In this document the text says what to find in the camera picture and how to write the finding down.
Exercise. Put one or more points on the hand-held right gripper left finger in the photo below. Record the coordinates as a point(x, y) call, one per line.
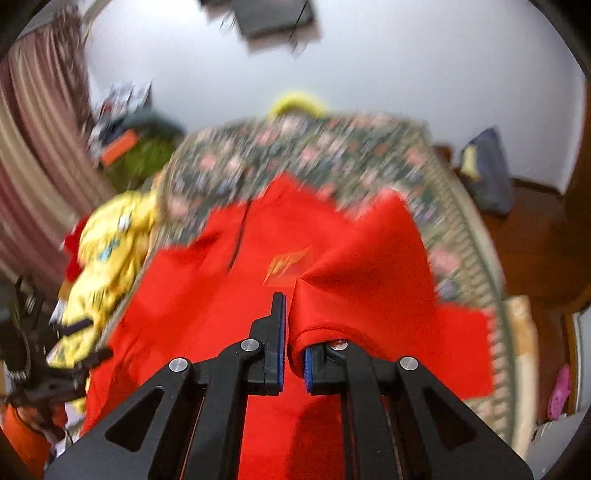
point(279, 344)

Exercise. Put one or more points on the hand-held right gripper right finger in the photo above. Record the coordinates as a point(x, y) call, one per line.
point(308, 369)

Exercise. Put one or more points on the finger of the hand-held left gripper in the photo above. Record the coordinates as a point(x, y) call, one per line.
point(78, 326)
point(94, 359)

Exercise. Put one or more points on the red garment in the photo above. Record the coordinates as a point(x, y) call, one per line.
point(221, 286)

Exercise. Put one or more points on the small red cloth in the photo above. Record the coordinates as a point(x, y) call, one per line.
point(74, 244)

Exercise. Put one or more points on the yellow garment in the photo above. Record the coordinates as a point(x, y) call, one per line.
point(111, 249)

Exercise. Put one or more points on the orange box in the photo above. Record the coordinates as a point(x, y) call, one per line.
point(119, 146)

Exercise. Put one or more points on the striped curtain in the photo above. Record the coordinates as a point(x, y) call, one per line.
point(37, 138)

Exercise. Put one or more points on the green cloth pile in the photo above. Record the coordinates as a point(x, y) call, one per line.
point(152, 147)

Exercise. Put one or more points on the floral bedspread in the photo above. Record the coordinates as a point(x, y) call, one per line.
point(300, 143)

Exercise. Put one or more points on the printed paper stack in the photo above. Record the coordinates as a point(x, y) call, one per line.
point(124, 94)

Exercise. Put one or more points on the yellow plush item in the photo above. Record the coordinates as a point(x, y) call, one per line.
point(295, 101)

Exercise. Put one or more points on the pink slipper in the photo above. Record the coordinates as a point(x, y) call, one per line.
point(558, 390)

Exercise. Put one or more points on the pale yellow cloth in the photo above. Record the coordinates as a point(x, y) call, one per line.
point(469, 161)

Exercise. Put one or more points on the blue-grey bag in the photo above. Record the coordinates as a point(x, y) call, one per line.
point(491, 175)

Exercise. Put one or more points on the dark wall-mounted box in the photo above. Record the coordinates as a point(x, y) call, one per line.
point(272, 16)

